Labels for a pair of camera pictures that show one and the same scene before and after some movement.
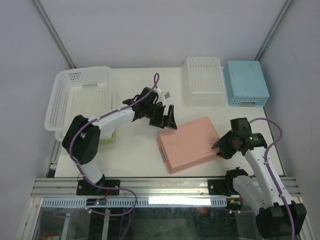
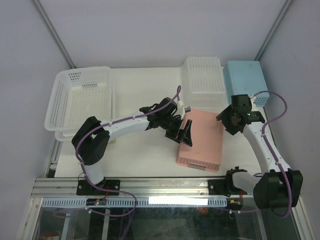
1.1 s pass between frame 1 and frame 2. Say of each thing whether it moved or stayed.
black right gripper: moved
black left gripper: moved
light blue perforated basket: stayed
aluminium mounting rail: stayed
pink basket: moved
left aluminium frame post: stayed
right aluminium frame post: stayed
